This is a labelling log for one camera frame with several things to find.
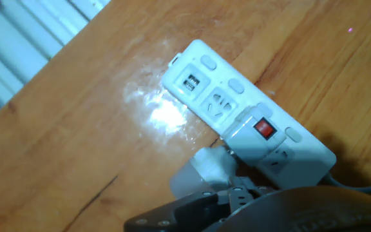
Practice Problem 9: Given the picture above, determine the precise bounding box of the white bulb holder with bulb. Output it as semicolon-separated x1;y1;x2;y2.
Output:
169;106;288;199

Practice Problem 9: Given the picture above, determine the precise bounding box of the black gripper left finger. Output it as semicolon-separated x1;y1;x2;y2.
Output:
123;189;220;232

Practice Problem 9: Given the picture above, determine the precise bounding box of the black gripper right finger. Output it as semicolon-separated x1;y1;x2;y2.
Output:
227;175;276;213

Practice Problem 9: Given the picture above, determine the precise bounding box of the orange wooden board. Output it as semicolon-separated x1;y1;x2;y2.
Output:
0;0;371;232

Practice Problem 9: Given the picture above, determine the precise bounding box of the white power strip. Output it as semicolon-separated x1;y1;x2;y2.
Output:
161;39;337;191

